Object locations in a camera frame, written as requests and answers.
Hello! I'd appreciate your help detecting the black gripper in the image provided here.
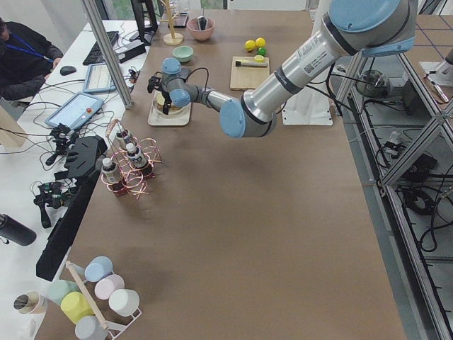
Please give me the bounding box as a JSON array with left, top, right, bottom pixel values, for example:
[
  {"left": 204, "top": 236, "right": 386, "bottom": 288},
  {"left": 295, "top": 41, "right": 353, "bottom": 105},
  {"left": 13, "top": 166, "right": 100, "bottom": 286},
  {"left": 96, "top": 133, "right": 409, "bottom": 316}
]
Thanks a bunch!
[{"left": 147, "top": 71, "right": 171, "bottom": 115}]

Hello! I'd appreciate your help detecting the bread slice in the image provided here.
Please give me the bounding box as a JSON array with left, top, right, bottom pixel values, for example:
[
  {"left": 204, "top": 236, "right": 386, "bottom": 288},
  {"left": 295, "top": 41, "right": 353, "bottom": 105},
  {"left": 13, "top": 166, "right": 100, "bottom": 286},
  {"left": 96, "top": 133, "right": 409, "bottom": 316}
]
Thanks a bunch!
[{"left": 154, "top": 91, "right": 180, "bottom": 110}]

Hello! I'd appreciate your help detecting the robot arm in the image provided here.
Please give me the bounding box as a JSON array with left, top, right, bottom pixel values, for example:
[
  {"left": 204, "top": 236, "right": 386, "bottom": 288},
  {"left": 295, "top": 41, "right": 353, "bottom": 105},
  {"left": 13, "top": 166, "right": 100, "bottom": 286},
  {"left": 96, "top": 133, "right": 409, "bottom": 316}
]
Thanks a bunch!
[{"left": 147, "top": 0, "right": 418, "bottom": 138}]

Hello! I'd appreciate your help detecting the cream rabbit tray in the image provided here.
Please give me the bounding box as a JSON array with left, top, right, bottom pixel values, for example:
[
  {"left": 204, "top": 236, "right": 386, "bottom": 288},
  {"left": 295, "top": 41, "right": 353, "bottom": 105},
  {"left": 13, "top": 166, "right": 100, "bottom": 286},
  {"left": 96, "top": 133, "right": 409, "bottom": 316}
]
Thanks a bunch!
[{"left": 148, "top": 107, "right": 191, "bottom": 127}]

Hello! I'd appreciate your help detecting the mint green bowl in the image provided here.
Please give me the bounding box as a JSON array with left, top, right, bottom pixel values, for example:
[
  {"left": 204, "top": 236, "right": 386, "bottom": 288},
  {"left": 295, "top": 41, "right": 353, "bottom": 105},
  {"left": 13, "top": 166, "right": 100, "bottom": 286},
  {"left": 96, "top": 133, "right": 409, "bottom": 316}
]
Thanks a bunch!
[{"left": 172, "top": 45, "right": 194, "bottom": 64}]

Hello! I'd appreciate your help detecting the tea bottle middle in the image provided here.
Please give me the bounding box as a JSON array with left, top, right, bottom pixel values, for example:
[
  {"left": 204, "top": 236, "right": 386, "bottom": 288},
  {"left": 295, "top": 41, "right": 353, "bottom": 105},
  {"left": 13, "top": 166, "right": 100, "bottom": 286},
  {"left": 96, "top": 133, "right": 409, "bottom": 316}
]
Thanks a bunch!
[{"left": 115, "top": 130, "right": 136, "bottom": 150}]

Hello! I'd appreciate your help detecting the tea bottle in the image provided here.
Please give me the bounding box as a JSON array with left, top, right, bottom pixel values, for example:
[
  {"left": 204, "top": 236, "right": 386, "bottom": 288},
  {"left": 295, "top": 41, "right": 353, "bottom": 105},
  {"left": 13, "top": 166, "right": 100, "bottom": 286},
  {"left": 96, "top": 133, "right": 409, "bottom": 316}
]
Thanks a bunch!
[
  {"left": 127, "top": 143, "right": 151, "bottom": 178},
  {"left": 101, "top": 157, "right": 127, "bottom": 196},
  {"left": 115, "top": 130, "right": 136, "bottom": 150}
]

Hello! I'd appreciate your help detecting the wooden stand round base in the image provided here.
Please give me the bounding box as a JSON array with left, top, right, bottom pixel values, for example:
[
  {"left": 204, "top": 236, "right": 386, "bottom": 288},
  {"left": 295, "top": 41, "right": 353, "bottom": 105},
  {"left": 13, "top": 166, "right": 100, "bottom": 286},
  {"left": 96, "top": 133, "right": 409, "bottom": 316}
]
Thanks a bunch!
[{"left": 157, "top": 0, "right": 185, "bottom": 46}]

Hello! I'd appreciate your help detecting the tea bottle front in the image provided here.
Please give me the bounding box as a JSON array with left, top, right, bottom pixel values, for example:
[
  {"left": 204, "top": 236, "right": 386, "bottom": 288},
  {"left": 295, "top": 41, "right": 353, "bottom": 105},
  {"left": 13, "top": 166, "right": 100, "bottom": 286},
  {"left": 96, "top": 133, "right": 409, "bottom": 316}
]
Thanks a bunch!
[{"left": 127, "top": 143, "right": 151, "bottom": 178}]

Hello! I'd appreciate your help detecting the black monitor stand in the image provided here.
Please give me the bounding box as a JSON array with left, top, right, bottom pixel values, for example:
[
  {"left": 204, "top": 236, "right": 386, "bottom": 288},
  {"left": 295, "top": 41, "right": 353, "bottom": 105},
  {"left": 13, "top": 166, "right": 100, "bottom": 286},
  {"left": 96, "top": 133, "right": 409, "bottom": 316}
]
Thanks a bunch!
[{"left": 129, "top": 0, "right": 159, "bottom": 46}]

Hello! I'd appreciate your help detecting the black keyboard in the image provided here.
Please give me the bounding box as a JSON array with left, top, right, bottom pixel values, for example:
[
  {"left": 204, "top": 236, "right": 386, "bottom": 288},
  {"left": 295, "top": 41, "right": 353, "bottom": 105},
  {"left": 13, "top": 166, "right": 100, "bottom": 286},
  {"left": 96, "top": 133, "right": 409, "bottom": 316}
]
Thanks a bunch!
[{"left": 82, "top": 30, "right": 120, "bottom": 67}]

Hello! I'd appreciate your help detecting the blue cased tablet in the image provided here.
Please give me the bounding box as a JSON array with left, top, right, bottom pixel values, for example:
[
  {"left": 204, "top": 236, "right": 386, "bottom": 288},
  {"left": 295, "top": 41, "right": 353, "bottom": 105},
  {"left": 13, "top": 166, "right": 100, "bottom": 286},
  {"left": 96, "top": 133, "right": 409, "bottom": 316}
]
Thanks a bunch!
[{"left": 45, "top": 92, "right": 104, "bottom": 130}]

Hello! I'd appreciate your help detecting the pink bowl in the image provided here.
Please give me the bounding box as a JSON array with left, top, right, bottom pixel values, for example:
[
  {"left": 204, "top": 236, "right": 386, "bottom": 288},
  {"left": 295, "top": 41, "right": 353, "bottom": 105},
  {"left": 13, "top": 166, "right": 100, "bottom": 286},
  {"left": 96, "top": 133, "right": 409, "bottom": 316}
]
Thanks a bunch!
[{"left": 187, "top": 18, "right": 215, "bottom": 41}]

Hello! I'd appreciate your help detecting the wooden cutting board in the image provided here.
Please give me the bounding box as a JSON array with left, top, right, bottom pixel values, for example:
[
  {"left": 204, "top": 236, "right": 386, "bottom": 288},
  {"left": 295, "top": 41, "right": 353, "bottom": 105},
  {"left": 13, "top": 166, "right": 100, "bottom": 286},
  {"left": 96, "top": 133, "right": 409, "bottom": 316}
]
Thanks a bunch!
[{"left": 229, "top": 56, "right": 270, "bottom": 91}]

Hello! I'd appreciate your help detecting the steel muddler black tip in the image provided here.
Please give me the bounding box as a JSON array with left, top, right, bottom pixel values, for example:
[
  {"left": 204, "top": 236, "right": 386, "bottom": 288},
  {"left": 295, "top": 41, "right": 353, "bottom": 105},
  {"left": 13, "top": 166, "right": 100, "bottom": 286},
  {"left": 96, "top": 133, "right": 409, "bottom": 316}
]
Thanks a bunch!
[{"left": 235, "top": 60, "right": 268, "bottom": 68}]

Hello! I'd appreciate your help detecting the steel ice scoop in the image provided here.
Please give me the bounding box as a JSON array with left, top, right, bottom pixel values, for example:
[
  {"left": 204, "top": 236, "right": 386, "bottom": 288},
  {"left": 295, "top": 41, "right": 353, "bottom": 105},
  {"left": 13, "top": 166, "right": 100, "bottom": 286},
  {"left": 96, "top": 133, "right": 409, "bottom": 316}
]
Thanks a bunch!
[{"left": 197, "top": 9, "right": 209, "bottom": 31}]

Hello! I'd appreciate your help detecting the tea bottle back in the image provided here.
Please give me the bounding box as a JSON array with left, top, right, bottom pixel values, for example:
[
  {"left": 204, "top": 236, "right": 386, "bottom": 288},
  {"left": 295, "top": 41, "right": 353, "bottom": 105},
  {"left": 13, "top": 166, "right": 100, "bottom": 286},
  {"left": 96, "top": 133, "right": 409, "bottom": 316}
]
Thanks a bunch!
[{"left": 101, "top": 157, "right": 127, "bottom": 196}]

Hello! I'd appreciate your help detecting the black long bar device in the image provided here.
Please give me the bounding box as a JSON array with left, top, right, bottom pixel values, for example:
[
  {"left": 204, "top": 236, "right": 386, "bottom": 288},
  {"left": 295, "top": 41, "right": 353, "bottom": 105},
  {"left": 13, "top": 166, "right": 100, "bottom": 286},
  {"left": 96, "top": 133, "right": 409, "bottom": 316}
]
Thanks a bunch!
[{"left": 36, "top": 135, "right": 108, "bottom": 281}]

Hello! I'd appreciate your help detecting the black computer mouse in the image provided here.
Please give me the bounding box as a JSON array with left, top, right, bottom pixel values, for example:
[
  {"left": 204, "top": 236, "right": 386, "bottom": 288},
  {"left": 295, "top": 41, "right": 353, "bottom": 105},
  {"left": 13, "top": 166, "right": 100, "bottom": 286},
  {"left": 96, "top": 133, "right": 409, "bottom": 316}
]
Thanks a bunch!
[{"left": 59, "top": 65, "right": 77, "bottom": 76}]

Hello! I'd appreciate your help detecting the whole yellow lemon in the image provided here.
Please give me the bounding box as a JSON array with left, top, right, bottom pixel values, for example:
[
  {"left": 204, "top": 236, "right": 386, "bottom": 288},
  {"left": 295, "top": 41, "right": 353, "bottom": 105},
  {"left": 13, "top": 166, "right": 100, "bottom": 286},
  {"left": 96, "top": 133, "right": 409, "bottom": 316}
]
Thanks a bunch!
[{"left": 244, "top": 40, "right": 256, "bottom": 52}]

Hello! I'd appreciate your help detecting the green lime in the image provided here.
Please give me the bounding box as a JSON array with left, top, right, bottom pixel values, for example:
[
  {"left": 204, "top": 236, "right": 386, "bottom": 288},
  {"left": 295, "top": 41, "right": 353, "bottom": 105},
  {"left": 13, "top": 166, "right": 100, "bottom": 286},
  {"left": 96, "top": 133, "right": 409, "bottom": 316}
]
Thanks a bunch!
[{"left": 256, "top": 47, "right": 267, "bottom": 57}]

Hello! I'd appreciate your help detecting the seated person dark jacket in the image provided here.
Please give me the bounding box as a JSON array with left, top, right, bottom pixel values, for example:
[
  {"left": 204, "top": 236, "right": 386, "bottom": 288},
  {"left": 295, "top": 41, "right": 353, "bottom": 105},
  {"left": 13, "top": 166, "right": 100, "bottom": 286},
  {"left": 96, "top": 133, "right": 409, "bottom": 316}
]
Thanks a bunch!
[{"left": 1, "top": 21, "right": 64, "bottom": 101}]

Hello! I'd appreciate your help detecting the blue cup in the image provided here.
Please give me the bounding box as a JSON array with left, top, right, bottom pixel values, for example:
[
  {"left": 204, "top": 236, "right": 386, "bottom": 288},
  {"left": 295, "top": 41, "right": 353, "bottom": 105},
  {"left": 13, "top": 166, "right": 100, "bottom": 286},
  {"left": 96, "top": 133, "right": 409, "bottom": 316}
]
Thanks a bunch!
[{"left": 84, "top": 256, "right": 113, "bottom": 283}]

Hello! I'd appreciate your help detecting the pink cup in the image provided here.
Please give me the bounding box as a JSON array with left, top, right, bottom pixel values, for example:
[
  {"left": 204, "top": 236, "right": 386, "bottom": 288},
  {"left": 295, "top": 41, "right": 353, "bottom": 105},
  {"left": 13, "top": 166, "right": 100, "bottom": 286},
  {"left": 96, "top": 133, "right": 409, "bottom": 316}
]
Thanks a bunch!
[{"left": 94, "top": 273, "right": 125, "bottom": 300}]

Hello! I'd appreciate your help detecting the black water bottle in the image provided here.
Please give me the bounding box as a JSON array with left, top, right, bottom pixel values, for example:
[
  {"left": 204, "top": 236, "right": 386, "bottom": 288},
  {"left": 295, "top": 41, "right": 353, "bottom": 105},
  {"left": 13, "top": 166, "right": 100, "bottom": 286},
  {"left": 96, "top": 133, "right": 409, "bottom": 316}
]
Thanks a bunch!
[{"left": 1, "top": 214, "right": 37, "bottom": 246}]

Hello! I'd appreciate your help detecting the white cup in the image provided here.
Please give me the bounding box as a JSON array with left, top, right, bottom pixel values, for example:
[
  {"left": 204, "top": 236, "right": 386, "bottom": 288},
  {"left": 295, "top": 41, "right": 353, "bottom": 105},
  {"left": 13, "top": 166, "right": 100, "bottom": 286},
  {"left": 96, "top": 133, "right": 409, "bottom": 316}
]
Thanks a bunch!
[{"left": 108, "top": 288, "right": 140, "bottom": 317}]

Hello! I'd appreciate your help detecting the green cup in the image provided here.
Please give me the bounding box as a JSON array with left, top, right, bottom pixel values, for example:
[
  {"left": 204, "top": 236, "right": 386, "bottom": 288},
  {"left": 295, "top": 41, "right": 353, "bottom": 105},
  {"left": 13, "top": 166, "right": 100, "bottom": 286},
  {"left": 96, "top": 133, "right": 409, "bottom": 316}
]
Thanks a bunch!
[{"left": 47, "top": 279, "right": 80, "bottom": 306}]

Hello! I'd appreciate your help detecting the yellow cup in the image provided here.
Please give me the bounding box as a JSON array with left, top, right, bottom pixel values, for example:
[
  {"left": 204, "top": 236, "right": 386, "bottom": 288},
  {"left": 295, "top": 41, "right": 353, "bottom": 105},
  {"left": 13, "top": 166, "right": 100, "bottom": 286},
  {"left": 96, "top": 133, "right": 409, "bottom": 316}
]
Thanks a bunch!
[{"left": 60, "top": 292, "right": 94, "bottom": 324}]

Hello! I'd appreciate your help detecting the white cup rack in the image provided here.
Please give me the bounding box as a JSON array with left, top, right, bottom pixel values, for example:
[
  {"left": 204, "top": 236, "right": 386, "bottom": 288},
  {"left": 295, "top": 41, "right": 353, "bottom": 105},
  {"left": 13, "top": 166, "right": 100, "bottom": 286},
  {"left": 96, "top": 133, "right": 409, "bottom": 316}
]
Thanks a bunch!
[{"left": 65, "top": 261, "right": 142, "bottom": 339}]

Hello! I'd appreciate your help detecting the grey cup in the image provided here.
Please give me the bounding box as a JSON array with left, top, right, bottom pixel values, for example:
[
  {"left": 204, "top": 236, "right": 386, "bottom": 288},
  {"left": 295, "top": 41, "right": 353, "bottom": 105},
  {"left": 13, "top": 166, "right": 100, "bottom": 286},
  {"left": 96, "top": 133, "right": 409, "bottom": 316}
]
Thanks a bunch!
[{"left": 75, "top": 316, "right": 108, "bottom": 340}]

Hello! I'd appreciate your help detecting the steel lined paper cup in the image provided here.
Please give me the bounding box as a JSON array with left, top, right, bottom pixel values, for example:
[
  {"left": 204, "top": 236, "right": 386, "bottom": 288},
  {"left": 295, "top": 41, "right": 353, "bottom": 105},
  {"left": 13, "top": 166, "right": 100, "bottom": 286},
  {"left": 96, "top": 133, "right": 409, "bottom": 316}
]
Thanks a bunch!
[{"left": 13, "top": 291, "right": 48, "bottom": 314}]

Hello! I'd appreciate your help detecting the aluminium frame post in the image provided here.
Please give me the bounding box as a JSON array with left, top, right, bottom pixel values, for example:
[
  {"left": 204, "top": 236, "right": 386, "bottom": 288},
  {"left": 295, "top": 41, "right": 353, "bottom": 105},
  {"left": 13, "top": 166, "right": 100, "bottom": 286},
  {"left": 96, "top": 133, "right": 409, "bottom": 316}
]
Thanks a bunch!
[{"left": 81, "top": 0, "right": 133, "bottom": 109}]

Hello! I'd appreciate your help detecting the copper wire bottle rack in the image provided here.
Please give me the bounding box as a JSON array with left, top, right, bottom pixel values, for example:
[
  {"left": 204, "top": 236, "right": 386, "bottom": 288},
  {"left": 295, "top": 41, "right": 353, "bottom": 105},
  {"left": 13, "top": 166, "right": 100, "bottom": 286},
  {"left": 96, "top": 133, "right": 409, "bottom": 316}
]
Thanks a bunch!
[{"left": 101, "top": 118, "right": 162, "bottom": 199}]

